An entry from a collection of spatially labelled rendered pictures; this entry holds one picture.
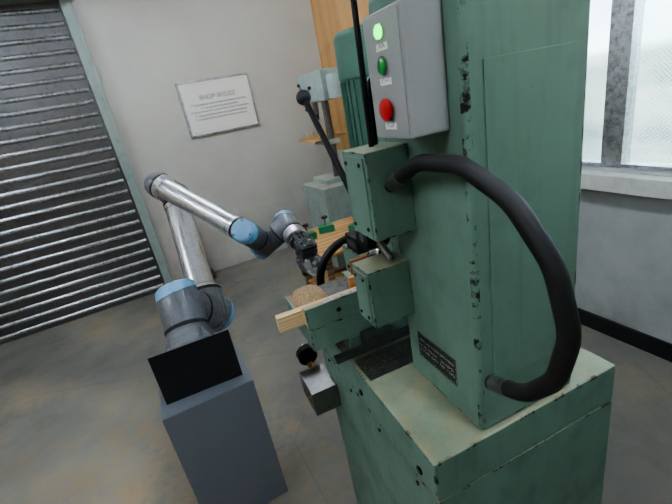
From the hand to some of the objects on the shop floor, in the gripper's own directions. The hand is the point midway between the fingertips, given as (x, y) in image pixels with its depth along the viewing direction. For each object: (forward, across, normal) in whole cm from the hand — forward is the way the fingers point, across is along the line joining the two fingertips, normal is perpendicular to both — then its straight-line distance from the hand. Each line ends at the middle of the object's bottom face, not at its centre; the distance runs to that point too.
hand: (318, 275), depth 140 cm
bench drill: (-154, +91, +143) cm, 229 cm away
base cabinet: (+77, +11, +58) cm, 98 cm away
